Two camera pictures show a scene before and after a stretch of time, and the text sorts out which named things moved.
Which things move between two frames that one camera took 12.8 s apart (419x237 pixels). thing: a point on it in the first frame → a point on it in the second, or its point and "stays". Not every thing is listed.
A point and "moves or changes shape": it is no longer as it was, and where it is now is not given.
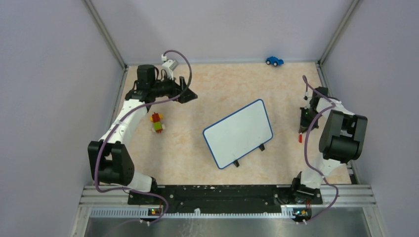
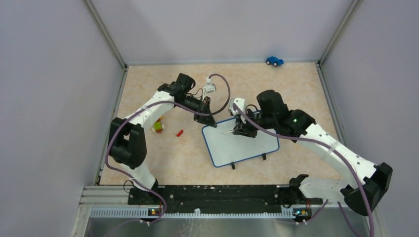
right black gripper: (303, 122) → (243, 128)
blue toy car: (274, 60) stays
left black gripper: (175, 89) → (208, 120)
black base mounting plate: (224, 198) stays
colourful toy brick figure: (157, 126) stays
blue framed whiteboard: (236, 134) moves or changes shape
